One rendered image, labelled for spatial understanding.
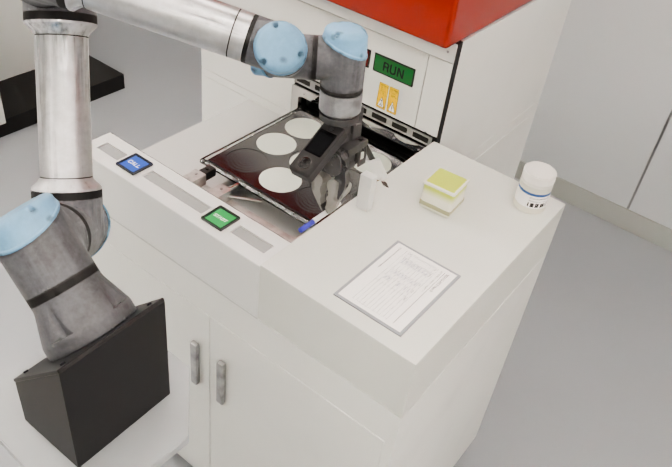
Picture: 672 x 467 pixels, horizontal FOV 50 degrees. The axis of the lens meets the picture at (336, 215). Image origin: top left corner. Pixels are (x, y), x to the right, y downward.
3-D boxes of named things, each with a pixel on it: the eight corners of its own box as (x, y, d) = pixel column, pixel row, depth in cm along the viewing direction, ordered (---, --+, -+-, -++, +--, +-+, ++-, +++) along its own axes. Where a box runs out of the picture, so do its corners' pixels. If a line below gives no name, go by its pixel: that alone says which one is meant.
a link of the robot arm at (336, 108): (345, 103, 120) (308, 87, 124) (343, 127, 122) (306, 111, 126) (371, 89, 125) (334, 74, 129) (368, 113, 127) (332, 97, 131)
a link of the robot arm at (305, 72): (249, 24, 112) (318, 29, 113) (254, 31, 124) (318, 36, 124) (246, 74, 114) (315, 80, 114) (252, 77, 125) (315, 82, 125)
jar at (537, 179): (521, 191, 162) (533, 156, 156) (549, 205, 159) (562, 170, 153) (507, 205, 157) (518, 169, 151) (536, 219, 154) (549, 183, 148)
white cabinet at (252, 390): (241, 296, 261) (248, 99, 210) (469, 452, 219) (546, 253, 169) (95, 404, 218) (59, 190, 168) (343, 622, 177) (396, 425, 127)
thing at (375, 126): (293, 112, 201) (295, 81, 195) (424, 178, 182) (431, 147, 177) (289, 114, 200) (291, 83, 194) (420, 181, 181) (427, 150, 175)
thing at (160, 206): (114, 180, 172) (109, 131, 164) (287, 294, 149) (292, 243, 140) (81, 197, 166) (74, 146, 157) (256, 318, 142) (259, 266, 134)
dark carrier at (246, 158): (301, 111, 193) (301, 110, 192) (406, 165, 178) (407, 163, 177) (208, 161, 170) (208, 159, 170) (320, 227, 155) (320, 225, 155)
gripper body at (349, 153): (366, 166, 135) (373, 109, 128) (338, 184, 129) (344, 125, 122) (334, 151, 139) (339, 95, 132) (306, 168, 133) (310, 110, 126)
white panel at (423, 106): (207, 71, 220) (206, -61, 195) (429, 185, 185) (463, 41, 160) (199, 74, 218) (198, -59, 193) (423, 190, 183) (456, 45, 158)
